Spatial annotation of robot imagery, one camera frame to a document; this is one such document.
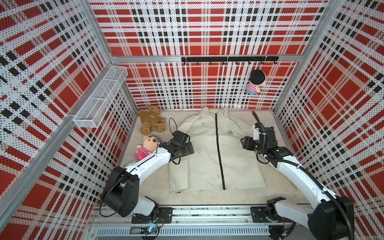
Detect green circuit board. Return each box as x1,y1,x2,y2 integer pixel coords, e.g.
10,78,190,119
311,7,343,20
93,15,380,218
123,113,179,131
140,226,159,237

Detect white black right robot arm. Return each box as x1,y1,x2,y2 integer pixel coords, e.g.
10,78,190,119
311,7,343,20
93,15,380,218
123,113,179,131
241,112,355,240

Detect hanging doll blue pants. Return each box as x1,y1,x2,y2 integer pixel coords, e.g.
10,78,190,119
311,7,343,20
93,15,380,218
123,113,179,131
246,69,266,95

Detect pink striped doll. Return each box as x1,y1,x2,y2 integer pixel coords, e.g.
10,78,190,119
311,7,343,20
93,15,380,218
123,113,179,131
135,135,160,161

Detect black hook rail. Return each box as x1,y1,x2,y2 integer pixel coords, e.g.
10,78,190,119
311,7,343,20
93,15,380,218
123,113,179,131
181,56,279,63

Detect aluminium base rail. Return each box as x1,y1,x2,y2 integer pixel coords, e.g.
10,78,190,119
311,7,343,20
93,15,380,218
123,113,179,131
89,204,331,238

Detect brown teddy bear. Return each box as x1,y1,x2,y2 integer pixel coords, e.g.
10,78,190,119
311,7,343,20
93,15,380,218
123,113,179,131
137,106,166,135

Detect white wire mesh basket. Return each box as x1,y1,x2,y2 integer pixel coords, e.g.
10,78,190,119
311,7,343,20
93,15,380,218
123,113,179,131
74,66,128,128

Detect cream white zip jacket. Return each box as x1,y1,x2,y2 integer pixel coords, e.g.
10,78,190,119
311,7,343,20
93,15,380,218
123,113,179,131
169,108,266,193

